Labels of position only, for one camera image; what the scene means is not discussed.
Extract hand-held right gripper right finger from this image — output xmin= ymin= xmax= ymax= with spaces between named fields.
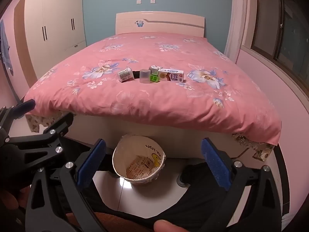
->
xmin=200 ymin=137 xmax=289 ymax=232

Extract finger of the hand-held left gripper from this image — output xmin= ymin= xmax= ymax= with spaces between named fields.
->
xmin=5 ymin=112 xmax=75 ymax=155
xmin=0 ymin=100 xmax=36 ymax=129

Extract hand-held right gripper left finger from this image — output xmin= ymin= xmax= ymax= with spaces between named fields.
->
xmin=25 ymin=138 xmax=114 ymax=232

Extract plastic-lined waste bin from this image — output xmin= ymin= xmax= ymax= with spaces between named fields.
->
xmin=112 ymin=135 xmax=166 ymax=186

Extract white yogurt cup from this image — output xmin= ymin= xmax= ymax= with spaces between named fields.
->
xmin=117 ymin=67 xmax=135 ymax=83

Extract clear plastic cup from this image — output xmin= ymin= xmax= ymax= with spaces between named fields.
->
xmin=139 ymin=69 xmax=151 ymax=84

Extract white milk carton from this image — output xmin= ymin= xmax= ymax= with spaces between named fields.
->
xmin=157 ymin=68 xmax=184 ymax=83

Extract person's left hand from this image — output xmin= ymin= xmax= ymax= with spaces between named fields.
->
xmin=0 ymin=186 xmax=32 ymax=225

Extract person's right hand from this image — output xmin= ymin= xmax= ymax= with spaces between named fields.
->
xmin=154 ymin=219 xmax=186 ymax=232

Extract person's black pants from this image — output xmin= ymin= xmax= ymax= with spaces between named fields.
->
xmin=84 ymin=159 xmax=232 ymax=232

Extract patterned bed sheet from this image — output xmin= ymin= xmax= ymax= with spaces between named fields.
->
xmin=25 ymin=111 xmax=276 ymax=162

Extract blue hanging cloth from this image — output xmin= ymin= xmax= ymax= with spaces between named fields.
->
xmin=0 ymin=19 xmax=14 ymax=76

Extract white wardrobe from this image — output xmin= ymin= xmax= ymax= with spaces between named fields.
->
xmin=14 ymin=0 xmax=87 ymax=81

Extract pink floral blanket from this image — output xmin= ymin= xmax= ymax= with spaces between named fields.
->
xmin=24 ymin=34 xmax=282 ymax=147

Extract white bed headboard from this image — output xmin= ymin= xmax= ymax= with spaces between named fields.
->
xmin=115 ymin=11 xmax=205 ymax=38

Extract pink curtain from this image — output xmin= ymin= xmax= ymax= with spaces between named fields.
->
xmin=224 ymin=0 xmax=257 ymax=58

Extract window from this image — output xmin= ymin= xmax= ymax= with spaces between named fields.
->
xmin=251 ymin=0 xmax=309 ymax=83

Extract white bed frame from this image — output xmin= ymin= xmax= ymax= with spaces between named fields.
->
xmin=65 ymin=112 xmax=266 ymax=160

